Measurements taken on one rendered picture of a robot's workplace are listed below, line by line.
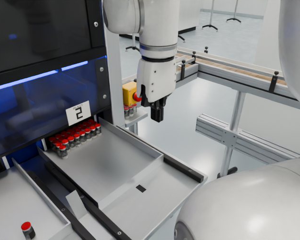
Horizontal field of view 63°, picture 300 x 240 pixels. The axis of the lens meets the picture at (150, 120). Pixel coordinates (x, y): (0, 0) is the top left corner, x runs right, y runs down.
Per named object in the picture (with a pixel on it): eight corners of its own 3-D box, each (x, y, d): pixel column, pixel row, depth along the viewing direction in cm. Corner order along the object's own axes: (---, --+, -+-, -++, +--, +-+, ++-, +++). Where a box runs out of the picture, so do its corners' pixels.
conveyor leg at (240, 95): (213, 182, 181) (231, 86, 140) (219, 175, 186) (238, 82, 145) (224, 188, 176) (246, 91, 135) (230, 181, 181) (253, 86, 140)
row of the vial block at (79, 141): (56, 154, 84) (54, 144, 81) (99, 132, 95) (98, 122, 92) (60, 157, 82) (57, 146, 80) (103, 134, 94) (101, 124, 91)
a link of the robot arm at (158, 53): (157, 34, 59) (157, 47, 61) (131, 41, 54) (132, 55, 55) (186, 40, 54) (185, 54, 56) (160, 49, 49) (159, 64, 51)
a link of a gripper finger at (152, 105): (152, 95, 62) (152, 117, 66) (143, 99, 60) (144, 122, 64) (162, 99, 60) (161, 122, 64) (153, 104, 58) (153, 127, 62)
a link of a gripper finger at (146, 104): (149, 71, 56) (160, 81, 61) (134, 101, 56) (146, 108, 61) (153, 73, 56) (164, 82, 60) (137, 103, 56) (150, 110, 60)
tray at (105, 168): (38, 154, 84) (36, 146, 82) (100, 124, 100) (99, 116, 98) (99, 211, 65) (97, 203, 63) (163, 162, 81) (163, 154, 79)
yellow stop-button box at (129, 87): (117, 100, 100) (115, 84, 97) (130, 95, 105) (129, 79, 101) (129, 106, 96) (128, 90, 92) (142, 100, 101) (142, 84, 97)
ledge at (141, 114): (105, 115, 109) (105, 112, 108) (127, 105, 117) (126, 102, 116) (126, 127, 101) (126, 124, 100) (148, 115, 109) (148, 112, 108)
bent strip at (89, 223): (69, 211, 65) (65, 196, 61) (78, 204, 67) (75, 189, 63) (102, 246, 57) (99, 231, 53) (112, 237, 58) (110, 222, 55)
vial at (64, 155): (60, 157, 82) (57, 146, 80) (65, 154, 84) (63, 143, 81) (64, 160, 81) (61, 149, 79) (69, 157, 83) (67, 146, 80)
